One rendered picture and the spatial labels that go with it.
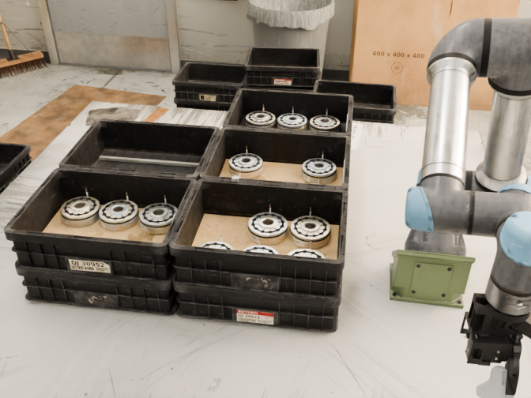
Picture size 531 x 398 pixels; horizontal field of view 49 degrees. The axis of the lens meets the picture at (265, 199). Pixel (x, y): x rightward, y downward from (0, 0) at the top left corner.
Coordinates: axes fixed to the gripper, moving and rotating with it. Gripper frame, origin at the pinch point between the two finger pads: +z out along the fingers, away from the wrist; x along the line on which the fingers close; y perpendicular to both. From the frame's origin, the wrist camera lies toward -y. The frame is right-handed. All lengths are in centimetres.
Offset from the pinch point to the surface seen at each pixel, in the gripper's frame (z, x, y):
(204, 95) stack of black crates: 48, -224, 98
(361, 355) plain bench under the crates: 20.0, -21.8, 21.1
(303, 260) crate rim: -3.0, -27.2, 35.6
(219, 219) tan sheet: 7, -53, 59
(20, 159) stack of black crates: 43, -138, 163
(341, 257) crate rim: -3.0, -28.8, 27.4
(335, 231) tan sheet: 7, -51, 28
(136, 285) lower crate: 10, -29, 75
